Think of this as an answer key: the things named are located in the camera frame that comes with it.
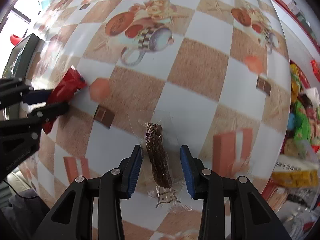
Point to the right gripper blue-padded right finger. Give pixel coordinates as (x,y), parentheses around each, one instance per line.
(197,183)

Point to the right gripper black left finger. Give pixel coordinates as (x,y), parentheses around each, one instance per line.
(130,168)

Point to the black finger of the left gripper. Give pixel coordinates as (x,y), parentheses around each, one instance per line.
(49,112)

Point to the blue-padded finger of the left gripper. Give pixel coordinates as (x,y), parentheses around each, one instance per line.
(37,96)

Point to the clear dark jerky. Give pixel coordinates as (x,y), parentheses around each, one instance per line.
(161,177)

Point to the red snack packet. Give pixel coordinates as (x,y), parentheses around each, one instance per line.
(71,83)

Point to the patterned checkered tablecloth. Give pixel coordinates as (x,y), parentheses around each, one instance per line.
(215,72)

